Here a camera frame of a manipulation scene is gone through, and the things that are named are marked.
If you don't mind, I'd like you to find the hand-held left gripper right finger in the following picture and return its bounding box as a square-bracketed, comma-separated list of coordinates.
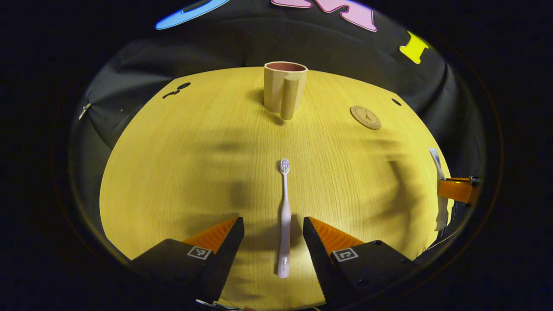
[302, 216, 426, 305]

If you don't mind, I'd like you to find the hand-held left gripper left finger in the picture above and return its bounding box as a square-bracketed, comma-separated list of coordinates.
[130, 216, 245, 305]

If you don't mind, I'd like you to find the white toothpaste tube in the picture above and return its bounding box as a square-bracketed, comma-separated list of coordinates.
[429, 147, 451, 232]

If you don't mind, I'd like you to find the pale pink toothbrush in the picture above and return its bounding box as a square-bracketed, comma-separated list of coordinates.
[276, 158, 292, 279]

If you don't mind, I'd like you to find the round cork coaster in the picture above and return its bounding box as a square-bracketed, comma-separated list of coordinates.
[350, 105, 383, 130]

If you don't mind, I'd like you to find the beige cup with handle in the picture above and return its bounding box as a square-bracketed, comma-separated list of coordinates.
[264, 61, 308, 121]

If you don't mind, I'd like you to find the wooden desktop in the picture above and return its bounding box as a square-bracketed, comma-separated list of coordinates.
[99, 66, 454, 311]

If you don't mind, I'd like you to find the black backdrop cloth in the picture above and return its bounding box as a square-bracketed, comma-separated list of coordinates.
[69, 0, 486, 186]

